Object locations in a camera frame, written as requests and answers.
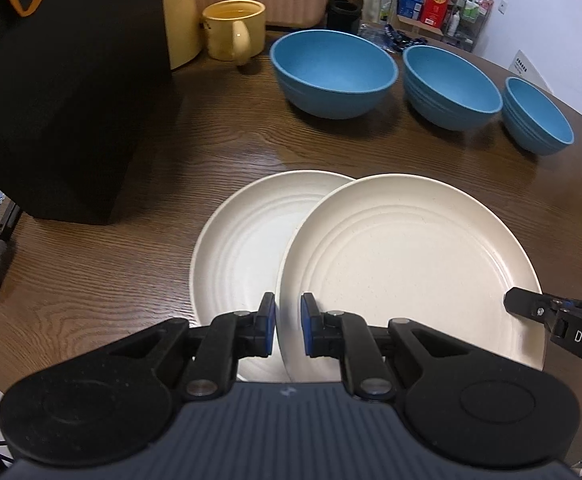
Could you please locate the cream plate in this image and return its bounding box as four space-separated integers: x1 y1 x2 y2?
277 174 545 382
188 169 356 384

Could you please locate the blue bowl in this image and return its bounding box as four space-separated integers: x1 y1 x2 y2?
269 29 398 120
501 77 575 156
403 44 504 131

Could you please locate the black paper bag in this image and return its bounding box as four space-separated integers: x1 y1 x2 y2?
0 0 171 224

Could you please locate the yellow mug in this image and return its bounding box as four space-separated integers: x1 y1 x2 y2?
202 0 266 66

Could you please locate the black cup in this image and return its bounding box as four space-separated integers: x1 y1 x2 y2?
325 0 361 35

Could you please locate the blue carton box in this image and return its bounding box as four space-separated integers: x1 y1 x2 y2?
396 0 422 21

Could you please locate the yellow thermos jug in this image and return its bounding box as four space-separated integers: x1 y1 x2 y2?
163 0 203 70

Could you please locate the red carton box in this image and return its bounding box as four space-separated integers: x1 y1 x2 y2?
420 0 449 28

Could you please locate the blue lanyard bundle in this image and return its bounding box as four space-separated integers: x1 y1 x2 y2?
360 22 429 53

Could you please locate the wire storage rack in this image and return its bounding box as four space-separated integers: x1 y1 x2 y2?
442 0 494 52

